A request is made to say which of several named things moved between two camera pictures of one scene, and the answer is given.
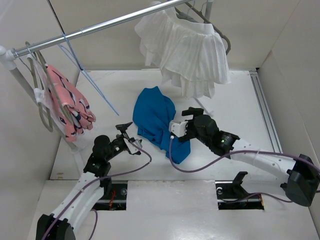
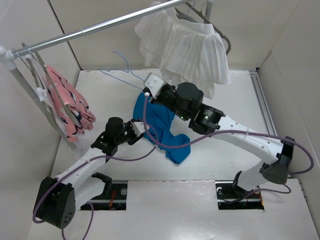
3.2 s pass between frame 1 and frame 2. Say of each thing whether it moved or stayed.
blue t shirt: stayed
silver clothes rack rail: stayed
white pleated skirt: stayed
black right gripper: moved
